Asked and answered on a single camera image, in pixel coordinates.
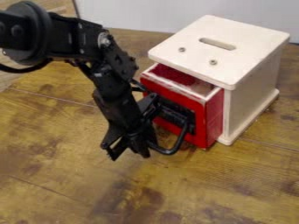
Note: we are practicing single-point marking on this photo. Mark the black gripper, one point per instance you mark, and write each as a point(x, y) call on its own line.
point(129, 121)

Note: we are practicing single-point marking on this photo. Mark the black metal drawer handle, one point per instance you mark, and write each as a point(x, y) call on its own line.
point(176, 119)

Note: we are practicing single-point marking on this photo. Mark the red drawer front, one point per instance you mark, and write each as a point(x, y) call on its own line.
point(187, 97)

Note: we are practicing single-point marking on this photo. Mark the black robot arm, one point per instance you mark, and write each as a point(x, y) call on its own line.
point(37, 37)

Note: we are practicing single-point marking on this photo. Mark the white wooden drawer box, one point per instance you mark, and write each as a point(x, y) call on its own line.
point(236, 57)

